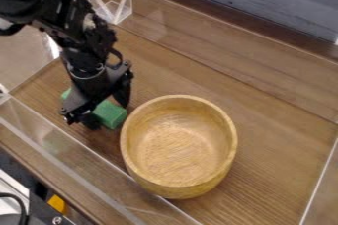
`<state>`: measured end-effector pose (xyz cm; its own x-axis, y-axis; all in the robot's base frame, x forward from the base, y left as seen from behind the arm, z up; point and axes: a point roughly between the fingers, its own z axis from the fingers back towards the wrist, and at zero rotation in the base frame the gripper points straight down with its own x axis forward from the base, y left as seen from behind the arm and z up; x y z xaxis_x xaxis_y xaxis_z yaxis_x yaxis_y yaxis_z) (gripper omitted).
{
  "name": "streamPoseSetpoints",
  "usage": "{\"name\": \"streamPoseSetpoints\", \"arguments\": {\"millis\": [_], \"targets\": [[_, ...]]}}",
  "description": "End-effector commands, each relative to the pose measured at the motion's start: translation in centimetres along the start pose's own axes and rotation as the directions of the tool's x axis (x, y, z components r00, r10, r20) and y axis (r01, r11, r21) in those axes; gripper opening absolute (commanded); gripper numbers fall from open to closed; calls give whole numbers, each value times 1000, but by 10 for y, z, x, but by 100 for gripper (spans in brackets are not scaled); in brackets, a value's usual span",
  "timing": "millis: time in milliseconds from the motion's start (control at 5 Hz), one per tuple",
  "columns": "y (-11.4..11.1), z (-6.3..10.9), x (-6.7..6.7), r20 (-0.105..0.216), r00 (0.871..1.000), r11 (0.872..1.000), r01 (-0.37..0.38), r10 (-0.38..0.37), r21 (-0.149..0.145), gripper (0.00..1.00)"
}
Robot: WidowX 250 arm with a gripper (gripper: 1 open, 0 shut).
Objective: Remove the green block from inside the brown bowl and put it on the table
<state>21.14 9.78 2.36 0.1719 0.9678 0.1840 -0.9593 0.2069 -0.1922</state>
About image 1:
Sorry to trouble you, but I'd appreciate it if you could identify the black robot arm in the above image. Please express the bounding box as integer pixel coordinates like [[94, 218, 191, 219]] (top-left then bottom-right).
[[0, 0, 133, 129]]

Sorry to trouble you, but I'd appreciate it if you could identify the yellow label sticker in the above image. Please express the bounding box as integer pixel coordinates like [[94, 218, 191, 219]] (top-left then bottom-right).
[[48, 195, 66, 214]]

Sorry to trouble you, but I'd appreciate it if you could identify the green rectangular block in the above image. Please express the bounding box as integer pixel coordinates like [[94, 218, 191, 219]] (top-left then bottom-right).
[[58, 87, 126, 129]]

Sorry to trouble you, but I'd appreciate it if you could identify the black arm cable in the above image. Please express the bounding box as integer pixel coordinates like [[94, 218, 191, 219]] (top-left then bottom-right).
[[106, 48, 125, 70]]

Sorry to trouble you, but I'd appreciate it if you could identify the clear acrylic front barrier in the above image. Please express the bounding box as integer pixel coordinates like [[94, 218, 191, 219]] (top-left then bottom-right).
[[0, 84, 201, 225]]

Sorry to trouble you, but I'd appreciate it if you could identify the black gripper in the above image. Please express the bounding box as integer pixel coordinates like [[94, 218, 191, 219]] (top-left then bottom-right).
[[58, 60, 134, 131]]

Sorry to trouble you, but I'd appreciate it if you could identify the brown wooden bowl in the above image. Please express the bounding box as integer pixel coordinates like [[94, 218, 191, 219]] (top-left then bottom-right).
[[120, 95, 239, 199]]

